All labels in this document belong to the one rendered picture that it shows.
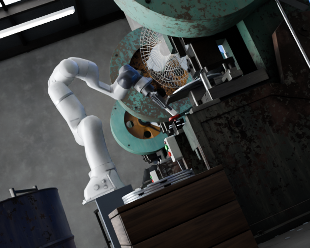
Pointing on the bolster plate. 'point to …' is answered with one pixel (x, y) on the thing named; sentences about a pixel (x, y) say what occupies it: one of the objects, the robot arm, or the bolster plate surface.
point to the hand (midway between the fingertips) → (171, 110)
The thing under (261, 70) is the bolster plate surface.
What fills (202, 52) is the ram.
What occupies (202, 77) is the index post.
